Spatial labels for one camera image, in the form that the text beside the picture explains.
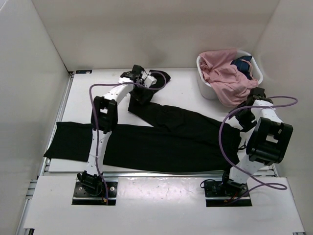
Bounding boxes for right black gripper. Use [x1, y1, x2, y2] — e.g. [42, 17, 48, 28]
[228, 101, 257, 133]

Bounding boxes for black trousers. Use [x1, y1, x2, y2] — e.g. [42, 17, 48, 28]
[45, 98, 242, 173]

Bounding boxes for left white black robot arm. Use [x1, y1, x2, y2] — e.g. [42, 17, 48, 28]
[77, 65, 157, 203]

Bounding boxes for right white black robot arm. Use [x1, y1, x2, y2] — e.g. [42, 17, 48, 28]
[220, 88, 293, 196]

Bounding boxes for pink garment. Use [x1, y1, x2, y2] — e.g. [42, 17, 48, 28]
[200, 48, 259, 107]

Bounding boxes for white laundry basket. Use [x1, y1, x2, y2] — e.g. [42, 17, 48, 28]
[196, 49, 263, 100]

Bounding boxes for navy blue garment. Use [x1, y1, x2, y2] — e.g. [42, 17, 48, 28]
[231, 56, 253, 80]

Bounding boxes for blue label sticker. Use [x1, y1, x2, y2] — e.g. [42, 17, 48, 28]
[75, 70, 92, 74]

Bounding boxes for white front cover board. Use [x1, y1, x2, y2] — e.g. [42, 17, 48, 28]
[24, 176, 304, 235]

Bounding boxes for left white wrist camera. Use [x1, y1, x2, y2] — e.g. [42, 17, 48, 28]
[144, 75, 157, 88]

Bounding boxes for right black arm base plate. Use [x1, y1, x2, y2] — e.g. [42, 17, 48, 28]
[200, 179, 252, 207]

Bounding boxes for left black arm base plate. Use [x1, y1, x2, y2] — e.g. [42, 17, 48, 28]
[72, 179, 118, 206]

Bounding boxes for aluminium rail frame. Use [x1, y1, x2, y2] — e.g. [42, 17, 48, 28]
[22, 68, 305, 235]

